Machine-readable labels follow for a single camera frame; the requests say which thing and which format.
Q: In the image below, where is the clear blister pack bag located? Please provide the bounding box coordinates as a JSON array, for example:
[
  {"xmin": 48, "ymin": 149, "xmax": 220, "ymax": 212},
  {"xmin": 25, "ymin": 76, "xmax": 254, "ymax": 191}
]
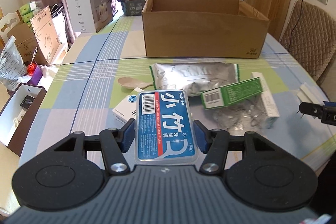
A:
[{"xmin": 213, "ymin": 95, "xmax": 266, "ymax": 136}]

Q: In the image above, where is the white mecobalamin tablet box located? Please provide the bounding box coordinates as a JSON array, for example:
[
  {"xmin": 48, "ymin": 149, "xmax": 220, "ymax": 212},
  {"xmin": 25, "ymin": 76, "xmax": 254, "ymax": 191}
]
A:
[{"xmin": 112, "ymin": 88, "xmax": 143, "ymax": 124}]

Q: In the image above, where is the green white spray box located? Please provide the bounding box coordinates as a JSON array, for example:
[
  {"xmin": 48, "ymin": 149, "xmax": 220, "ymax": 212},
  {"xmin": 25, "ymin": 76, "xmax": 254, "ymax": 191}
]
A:
[{"xmin": 201, "ymin": 77, "xmax": 263, "ymax": 109}]

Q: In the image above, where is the blue dental floss pick box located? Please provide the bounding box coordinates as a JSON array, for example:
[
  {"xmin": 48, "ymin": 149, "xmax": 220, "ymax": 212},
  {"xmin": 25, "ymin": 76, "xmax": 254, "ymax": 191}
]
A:
[{"xmin": 135, "ymin": 89, "xmax": 198, "ymax": 165}]

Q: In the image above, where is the white long ointment box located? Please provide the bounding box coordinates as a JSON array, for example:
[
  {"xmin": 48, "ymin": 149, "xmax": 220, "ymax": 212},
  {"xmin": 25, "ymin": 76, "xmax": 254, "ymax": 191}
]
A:
[{"xmin": 251, "ymin": 72, "xmax": 280, "ymax": 129}]

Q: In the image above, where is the beige plastic spoon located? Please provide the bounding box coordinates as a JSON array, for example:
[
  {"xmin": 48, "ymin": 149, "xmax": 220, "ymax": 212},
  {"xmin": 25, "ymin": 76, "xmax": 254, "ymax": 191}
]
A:
[{"xmin": 117, "ymin": 77, "xmax": 153, "ymax": 90}]

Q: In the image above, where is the silver foil pouch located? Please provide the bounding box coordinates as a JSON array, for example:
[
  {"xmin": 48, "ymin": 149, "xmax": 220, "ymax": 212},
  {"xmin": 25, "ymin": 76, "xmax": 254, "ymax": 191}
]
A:
[{"xmin": 150, "ymin": 62, "xmax": 240, "ymax": 97}]

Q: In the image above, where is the checkered tablecloth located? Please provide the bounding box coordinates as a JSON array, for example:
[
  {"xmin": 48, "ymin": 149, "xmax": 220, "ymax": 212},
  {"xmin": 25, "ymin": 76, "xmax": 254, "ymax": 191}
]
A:
[{"xmin": 20, "ymin": 16, "xmax": 335, "ymax": 169}]

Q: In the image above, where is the brown quilted chair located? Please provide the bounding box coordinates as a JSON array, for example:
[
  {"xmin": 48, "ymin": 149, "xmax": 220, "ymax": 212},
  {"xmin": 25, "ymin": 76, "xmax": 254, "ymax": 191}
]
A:
[{"xmin": 280, "ymin": 0, "xmax": 335, "ymax": 82}]

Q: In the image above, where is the brown white open box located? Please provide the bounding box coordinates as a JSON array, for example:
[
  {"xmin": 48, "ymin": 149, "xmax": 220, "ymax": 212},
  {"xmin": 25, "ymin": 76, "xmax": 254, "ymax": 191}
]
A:
[{"xmin": 1, "ymin": 83, "xmax": 46, "ymax": 156}]

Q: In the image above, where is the open kraft cardboard box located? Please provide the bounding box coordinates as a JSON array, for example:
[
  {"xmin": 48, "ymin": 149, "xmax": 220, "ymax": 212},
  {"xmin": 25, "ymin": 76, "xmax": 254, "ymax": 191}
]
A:
[{"xmin": 7, "ymin": 6, "xmax": 61, "ymax": 66}]

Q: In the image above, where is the clear plastic bag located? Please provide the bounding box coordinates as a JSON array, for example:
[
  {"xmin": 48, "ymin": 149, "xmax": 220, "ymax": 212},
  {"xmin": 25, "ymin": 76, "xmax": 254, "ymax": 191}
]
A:
[{"xmin": 1, "ymin": 36, "xmax": 27, "ymax": 91}]

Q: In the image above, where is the brown cardboard box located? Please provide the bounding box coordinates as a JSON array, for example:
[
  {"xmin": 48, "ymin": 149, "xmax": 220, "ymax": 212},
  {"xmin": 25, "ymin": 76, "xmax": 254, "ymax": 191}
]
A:
[{"xmin": 142, "ymin": 0, "xmax": 270, "ymax": 59}]

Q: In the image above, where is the white appliance box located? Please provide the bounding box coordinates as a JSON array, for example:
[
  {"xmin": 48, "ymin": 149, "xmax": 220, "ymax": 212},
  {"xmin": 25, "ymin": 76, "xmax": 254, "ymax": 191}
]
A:
[{"xmin": 66, "ymin": 0, "xmax": 113, "ymax": 34}]

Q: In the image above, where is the green tissue packs left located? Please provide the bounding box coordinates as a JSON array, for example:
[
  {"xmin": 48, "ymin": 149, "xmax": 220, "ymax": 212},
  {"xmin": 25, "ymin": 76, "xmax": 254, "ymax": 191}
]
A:
[{"xmin": 19, "ymin": 1, "xmax": 44, "ymax": 23}]

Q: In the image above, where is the black power cable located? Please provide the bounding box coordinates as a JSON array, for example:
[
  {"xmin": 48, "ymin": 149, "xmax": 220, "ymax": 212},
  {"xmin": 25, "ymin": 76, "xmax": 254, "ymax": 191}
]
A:
[{"xmin": 287, "ymin": 0, "xmax": 314, "ymax": 50}]

